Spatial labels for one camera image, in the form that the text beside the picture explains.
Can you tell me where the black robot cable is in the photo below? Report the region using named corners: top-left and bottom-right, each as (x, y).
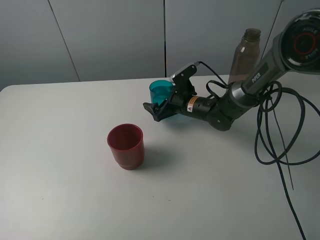
top-left (196, 61), bottom-right (320, 240)

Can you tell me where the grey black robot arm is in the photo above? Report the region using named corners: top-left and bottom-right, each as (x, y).
top-left (143, 8), bottom-right (320, 131)

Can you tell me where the red plastic cup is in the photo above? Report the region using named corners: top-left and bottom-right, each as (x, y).
top-left (106, 123), bottom-right (145, 170)

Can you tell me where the teal translucent plastic cup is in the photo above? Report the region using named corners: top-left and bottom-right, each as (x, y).
top-left (149, 80), bottom-right (176, 105)

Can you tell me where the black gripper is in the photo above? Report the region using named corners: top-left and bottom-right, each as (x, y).
top-left (142, 94), bottom-right (217, 122)

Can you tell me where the smoky grey water bottle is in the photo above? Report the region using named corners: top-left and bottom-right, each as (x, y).
top-left (228, 28), bottom-right (261, 84)

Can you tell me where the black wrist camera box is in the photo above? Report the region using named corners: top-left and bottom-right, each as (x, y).
top-left (169, 62), bottom-right (197, 98)

